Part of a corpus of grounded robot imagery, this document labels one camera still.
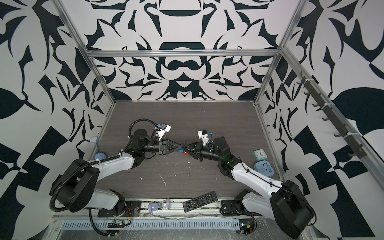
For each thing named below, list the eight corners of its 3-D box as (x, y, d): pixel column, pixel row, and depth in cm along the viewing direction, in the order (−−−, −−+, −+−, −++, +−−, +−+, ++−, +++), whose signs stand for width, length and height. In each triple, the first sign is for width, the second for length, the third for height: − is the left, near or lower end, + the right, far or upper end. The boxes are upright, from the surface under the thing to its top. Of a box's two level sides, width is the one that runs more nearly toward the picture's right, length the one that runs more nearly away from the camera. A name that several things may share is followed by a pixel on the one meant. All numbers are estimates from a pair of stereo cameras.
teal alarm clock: (256, 163, 93) (259, 160, 89) (251, 154, 97) (253, 150, 93) (265, 160, 94) (268, 157, 91) (259, 152, 98) (262, 148, 94)
